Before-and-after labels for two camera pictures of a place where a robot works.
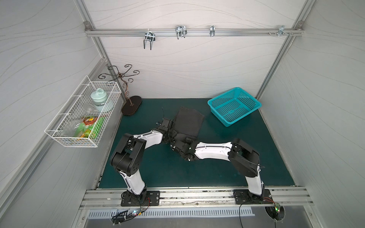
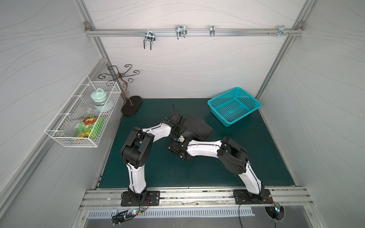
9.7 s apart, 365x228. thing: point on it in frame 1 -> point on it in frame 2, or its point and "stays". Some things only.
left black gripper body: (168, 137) -> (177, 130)
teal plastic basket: (234, 105) stays
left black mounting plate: (152, 198) stays
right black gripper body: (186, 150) stays
